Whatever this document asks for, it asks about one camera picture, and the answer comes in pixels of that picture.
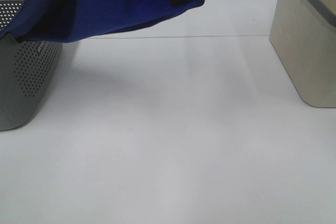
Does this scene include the blue microfibre towel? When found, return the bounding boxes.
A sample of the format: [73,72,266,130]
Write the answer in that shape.
[1,0,205,42]

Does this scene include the beige plastic bin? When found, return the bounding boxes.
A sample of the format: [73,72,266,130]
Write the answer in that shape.
[269,0,335,108]

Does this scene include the grey perforated plastic basket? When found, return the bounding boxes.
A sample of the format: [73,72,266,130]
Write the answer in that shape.
[1,0,62,131]

